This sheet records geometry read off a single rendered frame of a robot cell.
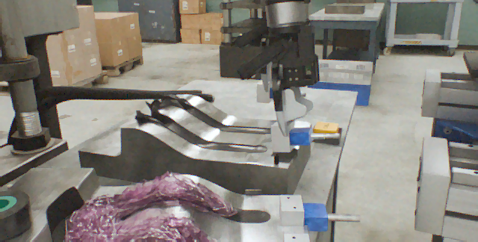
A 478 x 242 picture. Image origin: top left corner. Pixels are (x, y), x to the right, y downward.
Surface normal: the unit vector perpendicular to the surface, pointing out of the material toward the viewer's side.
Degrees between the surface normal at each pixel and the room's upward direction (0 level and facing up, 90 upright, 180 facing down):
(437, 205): 90
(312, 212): 0
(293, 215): 90
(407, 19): 90
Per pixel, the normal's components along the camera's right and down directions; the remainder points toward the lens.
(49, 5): 0.94, 0.09
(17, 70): 0.55, 0.26
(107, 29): -0.20, 0.32
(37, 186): -0.02, -0.95
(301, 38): -0.35, 0.17
